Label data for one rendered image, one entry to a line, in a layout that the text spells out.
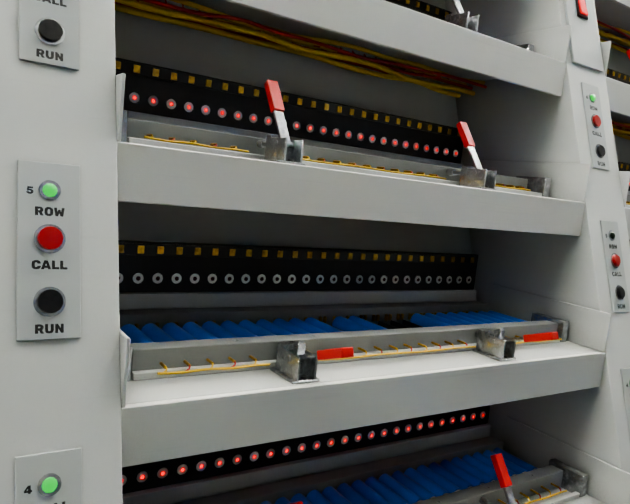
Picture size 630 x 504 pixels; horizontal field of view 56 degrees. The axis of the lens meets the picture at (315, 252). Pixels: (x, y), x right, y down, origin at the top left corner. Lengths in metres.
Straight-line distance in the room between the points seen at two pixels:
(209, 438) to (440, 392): 0.25
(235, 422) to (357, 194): 0.24
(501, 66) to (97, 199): 0.54
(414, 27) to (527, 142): 0.30
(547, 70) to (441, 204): 0.30
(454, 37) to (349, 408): 0.44
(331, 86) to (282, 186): 0.36
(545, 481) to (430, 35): 0.56
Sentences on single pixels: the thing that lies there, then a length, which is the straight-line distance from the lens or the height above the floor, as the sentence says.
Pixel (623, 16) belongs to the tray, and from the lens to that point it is 1.33.
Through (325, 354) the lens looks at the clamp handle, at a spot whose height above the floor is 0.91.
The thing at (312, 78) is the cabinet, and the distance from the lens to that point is 0.85.
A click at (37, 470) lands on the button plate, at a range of 0.44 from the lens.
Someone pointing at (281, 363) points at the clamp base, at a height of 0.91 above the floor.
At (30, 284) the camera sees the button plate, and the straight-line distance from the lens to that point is 0.44.
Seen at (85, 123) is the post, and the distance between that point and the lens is 0.48.
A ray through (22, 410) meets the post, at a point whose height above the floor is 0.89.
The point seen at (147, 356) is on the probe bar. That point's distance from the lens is 0.51.
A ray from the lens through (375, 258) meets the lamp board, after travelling 0.78.
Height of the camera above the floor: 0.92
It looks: 9 degrees up
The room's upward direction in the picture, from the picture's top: 4 degrees counter-clockwise
